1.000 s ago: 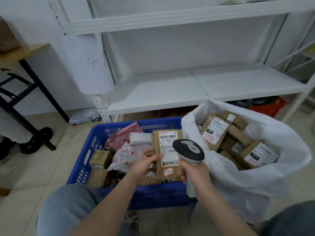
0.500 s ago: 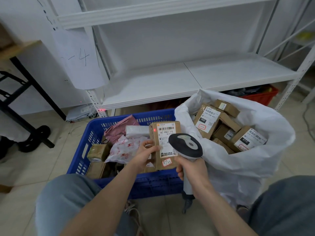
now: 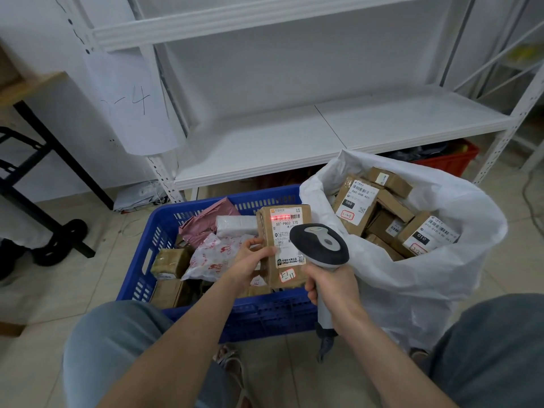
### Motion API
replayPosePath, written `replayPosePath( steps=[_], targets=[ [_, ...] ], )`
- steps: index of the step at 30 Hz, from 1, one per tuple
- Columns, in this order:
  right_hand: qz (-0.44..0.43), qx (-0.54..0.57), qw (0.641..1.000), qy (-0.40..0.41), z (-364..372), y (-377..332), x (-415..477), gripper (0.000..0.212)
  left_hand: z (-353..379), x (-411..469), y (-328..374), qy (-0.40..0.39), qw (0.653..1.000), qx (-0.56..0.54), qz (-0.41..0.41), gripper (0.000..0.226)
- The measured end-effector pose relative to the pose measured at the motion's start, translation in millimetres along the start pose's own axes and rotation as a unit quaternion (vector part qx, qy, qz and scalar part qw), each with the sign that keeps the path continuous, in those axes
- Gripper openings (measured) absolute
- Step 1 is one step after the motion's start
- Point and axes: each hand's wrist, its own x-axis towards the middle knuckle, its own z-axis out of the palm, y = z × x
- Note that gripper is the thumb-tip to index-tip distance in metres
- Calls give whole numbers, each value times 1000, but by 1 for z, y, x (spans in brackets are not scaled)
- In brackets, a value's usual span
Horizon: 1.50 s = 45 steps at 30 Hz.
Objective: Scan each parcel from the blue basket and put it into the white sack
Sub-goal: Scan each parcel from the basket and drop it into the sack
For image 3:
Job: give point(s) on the white metal shelf rack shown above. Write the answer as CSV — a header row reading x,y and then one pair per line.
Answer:
x,y
276,140
533,157

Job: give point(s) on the white red-print mailer bag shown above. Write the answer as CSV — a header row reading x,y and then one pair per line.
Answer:
x,y
212,259

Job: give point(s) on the white paper sign sheet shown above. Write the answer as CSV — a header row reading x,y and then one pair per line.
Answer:
x,y
131,123

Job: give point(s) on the person's right forearm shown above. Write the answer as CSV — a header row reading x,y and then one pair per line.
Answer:
x,y
391,365

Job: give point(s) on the wooden chair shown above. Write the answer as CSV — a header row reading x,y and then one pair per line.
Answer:
x,y
10,329

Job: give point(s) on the grey handheld barcode scanner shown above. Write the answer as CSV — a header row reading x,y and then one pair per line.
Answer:
x,y
318,246

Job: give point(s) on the brown packets on table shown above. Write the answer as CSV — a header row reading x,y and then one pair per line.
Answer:
x,y
7,67

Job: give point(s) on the blue plastic crate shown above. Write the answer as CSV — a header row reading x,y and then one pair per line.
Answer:
x,y
272,314

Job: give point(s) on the person's left hand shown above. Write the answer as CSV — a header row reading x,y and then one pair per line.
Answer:
x,y
246,267

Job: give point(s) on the person's left leg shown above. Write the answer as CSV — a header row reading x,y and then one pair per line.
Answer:
x,y
106,344

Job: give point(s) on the red plastic crate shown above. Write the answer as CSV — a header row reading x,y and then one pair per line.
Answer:
x,y
450,163

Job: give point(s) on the tall brown box handwritten sticker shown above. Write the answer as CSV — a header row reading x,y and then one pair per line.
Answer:
x,y
282,233

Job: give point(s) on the pink mailer bag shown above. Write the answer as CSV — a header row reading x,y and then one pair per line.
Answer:
x,y
204,223

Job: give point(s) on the pile of parcels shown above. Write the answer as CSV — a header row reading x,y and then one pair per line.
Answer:
x,y
170,263

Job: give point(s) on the yellow item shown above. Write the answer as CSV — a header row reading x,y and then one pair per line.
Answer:
x,y
527,51

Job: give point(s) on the person's right hand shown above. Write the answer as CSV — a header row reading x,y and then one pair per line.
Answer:
x,y
340,297

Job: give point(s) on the brown box red-outlined sticker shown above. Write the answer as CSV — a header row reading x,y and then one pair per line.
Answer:
x,y
425,237

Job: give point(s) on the person's sandal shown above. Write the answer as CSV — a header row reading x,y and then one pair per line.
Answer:
x,y
418,356
231,365

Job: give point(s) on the grey plastic mailer bag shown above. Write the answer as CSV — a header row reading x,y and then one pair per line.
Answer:
x,y
138,197

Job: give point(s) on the white woven sack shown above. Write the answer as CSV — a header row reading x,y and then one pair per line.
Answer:
x,y
425,293

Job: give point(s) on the wooden folding table black legs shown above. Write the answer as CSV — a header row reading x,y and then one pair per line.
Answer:
x,y
25,91

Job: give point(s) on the person's left forearm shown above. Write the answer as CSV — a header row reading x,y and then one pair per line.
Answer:
x,y
178,352

